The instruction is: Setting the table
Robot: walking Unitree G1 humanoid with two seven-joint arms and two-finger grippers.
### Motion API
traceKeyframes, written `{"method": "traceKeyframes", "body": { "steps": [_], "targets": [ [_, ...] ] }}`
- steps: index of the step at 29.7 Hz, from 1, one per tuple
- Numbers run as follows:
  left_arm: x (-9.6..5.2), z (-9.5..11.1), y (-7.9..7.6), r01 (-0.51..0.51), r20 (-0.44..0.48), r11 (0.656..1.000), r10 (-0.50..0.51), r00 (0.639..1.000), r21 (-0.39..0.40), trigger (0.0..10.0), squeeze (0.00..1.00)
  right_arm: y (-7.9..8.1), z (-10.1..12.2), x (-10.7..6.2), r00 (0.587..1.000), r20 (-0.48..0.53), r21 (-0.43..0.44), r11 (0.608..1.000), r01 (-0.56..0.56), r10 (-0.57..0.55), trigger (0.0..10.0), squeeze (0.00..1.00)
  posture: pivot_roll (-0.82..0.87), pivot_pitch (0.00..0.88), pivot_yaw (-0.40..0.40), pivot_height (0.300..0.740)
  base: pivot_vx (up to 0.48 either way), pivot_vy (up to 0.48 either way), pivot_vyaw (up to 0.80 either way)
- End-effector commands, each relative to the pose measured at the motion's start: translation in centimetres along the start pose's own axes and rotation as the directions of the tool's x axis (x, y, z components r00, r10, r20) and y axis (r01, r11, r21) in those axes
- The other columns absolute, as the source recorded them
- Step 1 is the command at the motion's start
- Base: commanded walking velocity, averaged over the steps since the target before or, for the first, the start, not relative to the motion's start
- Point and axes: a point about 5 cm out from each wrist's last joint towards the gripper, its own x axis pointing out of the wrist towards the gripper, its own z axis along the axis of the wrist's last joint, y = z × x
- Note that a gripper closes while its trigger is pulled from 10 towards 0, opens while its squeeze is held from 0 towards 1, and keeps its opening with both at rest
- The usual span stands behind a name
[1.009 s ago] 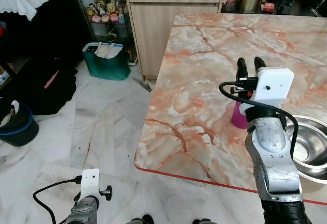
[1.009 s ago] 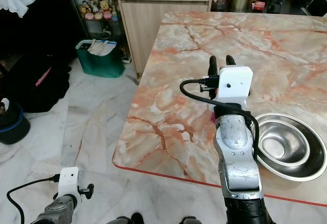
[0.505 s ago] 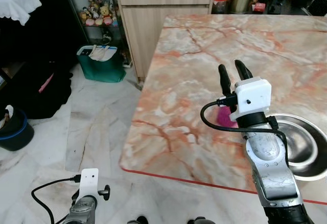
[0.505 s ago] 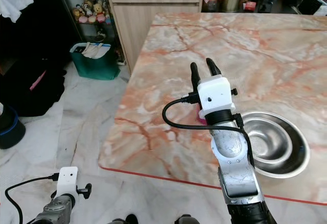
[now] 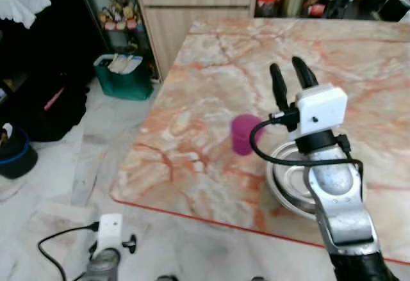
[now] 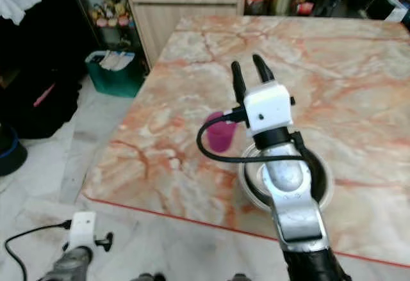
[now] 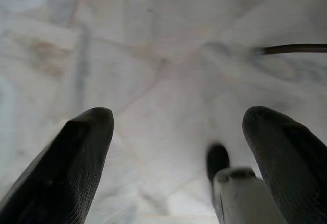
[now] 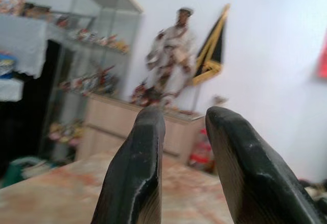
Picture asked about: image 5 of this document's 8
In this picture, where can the green storage bin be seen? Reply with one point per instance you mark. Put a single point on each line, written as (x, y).
(125, 86)

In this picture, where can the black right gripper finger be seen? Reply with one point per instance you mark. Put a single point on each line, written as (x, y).
(303, 76)
(279, 89)

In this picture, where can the white cloth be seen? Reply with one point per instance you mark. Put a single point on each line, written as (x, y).
(22, 6)

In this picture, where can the large steel bowl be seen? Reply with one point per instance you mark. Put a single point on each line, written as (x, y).
(288, 185)

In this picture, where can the pink item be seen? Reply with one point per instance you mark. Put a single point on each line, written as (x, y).
(54, 99)

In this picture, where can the black bag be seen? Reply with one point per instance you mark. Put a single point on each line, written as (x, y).
(38, 124)

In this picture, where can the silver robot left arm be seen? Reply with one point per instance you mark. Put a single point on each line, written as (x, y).
(102, 265)

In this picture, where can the purple plastic cup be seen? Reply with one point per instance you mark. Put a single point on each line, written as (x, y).
(242, 134)

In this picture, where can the dark blue bucket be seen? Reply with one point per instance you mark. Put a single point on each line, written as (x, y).
(16, 162)

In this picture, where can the black robot left foot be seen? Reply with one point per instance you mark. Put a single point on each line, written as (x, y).
(166, 278)

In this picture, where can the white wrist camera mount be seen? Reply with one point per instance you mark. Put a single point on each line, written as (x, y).
(110, 230)
(323, 108)

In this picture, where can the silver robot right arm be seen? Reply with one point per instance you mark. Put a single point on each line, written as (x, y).
(343, 217)

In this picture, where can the black robot foot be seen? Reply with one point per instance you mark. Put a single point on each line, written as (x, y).
(257, 279)
(166, 278)

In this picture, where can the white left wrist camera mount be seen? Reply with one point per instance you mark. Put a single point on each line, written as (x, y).
(110, 230)

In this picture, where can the marble pattern folding table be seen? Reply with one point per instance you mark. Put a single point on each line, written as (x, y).
(192, 114)

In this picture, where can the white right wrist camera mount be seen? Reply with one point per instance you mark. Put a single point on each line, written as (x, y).
(323, 108)

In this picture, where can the black robot right foot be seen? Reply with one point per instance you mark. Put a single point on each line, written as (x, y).
(257, 279)

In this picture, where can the display cabinet with figurines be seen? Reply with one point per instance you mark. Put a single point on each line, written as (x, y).
(122, 12)

